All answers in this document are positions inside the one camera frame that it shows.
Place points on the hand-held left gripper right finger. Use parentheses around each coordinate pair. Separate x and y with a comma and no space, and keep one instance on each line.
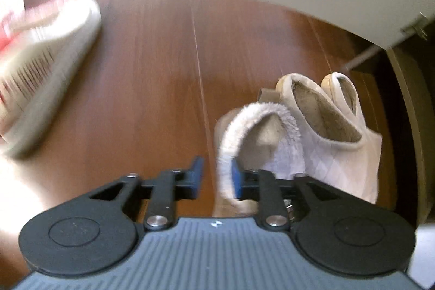
(236,179)

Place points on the beige quilted slipper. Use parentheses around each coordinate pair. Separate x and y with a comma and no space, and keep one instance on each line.
(340,167)
(359,106)

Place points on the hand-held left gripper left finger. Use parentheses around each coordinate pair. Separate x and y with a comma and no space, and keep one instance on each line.
(195,178)

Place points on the red grey white slipper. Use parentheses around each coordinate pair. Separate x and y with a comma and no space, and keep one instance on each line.
(51,65)

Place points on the brown fleece buckle boot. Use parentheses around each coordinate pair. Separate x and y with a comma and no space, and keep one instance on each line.
(258,110)

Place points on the metal door hinge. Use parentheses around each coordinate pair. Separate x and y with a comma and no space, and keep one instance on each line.
(416,27)

